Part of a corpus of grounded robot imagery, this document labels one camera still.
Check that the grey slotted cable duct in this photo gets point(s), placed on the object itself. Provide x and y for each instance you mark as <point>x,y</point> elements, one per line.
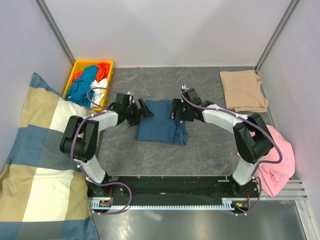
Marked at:
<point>98,204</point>

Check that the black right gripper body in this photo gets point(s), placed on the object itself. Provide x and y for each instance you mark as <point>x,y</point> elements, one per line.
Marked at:
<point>183,110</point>

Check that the left aluminium corner post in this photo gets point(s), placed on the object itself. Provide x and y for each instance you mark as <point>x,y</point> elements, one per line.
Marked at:
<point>41,4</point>

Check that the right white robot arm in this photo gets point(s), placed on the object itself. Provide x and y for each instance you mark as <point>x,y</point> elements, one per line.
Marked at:
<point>252,137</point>

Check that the aluminium corner post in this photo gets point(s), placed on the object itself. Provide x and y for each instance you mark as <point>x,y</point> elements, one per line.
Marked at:
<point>276,33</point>
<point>41,4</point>

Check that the orange t-shirt in bin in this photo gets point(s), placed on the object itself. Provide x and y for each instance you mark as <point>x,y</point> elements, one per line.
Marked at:
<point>102,72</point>

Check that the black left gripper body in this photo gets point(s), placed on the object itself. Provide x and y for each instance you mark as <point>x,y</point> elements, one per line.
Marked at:
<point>133,115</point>

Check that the pink t-shirt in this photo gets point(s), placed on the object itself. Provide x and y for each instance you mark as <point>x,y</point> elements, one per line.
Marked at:
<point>273,176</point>

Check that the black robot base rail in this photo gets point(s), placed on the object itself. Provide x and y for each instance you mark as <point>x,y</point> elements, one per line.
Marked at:
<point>211,186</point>

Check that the yellow plastic bin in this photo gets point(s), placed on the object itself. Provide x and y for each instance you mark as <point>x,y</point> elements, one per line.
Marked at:
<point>78,66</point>

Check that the right aluminium corner post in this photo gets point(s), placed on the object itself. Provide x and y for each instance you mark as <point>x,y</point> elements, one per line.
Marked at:
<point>276,33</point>

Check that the dark blue t-shirt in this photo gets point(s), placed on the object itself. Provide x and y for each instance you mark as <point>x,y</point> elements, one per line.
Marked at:
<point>160,127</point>

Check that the folded beige t-shirt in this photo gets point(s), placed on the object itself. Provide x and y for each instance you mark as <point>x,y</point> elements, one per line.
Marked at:
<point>242,91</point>

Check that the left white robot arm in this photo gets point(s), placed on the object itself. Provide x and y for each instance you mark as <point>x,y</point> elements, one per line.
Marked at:
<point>80,138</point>

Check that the blue beige checkered pillow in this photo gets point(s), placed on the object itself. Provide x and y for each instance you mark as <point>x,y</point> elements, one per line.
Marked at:
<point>43,195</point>

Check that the teal t-shirt in bin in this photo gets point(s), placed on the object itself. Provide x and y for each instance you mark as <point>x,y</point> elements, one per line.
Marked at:
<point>81,83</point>

